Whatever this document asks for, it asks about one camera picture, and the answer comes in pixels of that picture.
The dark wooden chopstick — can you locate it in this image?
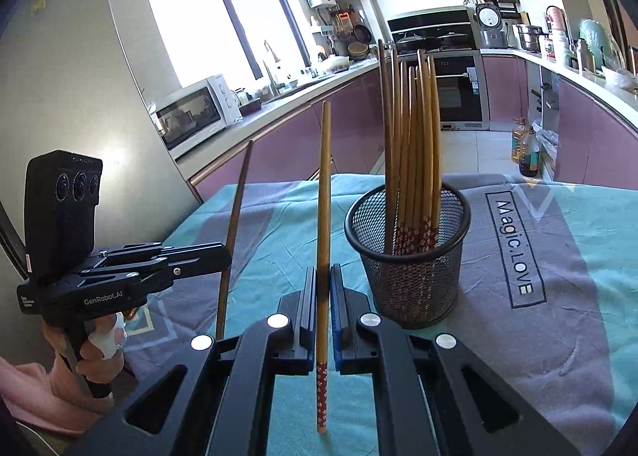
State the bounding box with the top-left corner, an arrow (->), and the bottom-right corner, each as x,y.
215,140 -> 253,340

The black mesh utensil cup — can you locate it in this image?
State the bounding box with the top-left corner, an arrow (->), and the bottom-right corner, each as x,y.
344,183 -> 471,330

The chopstick with red patterned end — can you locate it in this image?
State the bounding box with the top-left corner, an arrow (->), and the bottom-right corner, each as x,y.
316,101 -> 331,434

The kitchen faucet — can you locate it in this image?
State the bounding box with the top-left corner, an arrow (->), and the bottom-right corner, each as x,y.
263,39 -> 284,95

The left hand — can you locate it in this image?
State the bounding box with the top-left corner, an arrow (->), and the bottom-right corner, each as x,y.
42,313 -> 124,387

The white microwave oven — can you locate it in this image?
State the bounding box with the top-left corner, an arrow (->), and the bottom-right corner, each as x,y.
149,75 -> 242,159

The silver refrigerator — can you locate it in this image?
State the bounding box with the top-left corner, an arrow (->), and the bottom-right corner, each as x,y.
0,0 -> 201,368

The bundle of chopsticks in cup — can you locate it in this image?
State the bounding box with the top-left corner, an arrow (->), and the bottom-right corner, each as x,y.
378,43 -> 442,255

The cooking oil bottle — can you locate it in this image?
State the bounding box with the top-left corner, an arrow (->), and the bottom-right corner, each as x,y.
512,118 -> 540,177

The built-in black oven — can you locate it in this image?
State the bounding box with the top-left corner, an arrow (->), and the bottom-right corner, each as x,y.
428,49 -> 489,130

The steel pot on counter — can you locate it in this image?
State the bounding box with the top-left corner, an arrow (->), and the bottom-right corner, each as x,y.
512,24 -> 544,53

